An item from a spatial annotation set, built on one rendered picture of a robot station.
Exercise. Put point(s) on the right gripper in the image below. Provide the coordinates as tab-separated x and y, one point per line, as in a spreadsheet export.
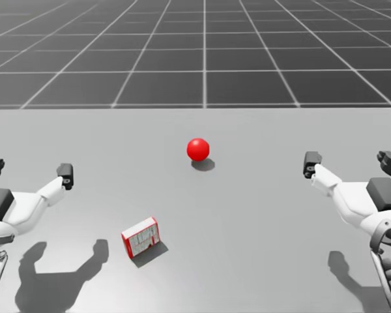
355	203

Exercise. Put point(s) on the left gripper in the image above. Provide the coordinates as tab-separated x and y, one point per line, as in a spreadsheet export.
23	208

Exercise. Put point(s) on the red and white carton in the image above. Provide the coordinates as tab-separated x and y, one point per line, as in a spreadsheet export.
140	238

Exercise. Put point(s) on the small round ball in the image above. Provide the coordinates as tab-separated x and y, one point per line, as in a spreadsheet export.
198	149

